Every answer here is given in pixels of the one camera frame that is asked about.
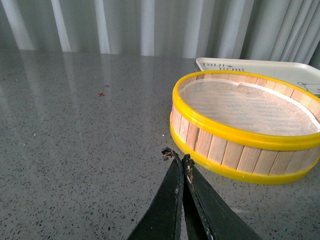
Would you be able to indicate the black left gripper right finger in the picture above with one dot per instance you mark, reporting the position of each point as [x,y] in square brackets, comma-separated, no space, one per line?
[207,216]

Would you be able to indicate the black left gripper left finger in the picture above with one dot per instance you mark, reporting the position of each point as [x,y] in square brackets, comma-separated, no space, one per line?
[163,219]

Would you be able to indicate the cream rectangular tray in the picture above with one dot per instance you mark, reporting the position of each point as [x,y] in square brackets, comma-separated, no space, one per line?
[299,74]

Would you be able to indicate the bamboo steamer with yellow rims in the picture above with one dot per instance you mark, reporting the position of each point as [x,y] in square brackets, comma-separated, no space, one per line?
[242,155]

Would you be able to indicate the white steamer liner cloth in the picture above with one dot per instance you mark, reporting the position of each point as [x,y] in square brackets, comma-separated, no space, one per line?
[249,107]

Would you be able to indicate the grey pleated curtain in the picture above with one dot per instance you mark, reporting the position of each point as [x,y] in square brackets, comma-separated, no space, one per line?
[269,30]

